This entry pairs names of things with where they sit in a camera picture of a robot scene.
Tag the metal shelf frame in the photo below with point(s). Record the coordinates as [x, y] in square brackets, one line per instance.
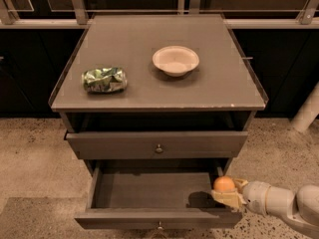
[237, 14]

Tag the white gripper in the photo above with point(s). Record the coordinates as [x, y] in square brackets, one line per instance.
[255, 196]

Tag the crushed green can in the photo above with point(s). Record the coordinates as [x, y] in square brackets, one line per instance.
[104, 80]

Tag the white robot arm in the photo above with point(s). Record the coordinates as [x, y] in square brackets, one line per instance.
[299, 210]

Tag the white pipe leg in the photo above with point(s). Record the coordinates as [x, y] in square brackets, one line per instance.
[308, 111]

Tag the white paper bowl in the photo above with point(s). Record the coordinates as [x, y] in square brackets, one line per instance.
[175, 61]

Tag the upper grey drawer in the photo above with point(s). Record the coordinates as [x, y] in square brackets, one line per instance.
[156, 144]

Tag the open middle grey drawer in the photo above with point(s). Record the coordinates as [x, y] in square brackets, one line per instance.
[158, 193]

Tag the orange fruit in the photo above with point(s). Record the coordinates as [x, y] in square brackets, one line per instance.
[223, 184]

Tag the grey drawer cabinet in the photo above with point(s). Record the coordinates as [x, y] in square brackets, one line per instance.
[162, 92]

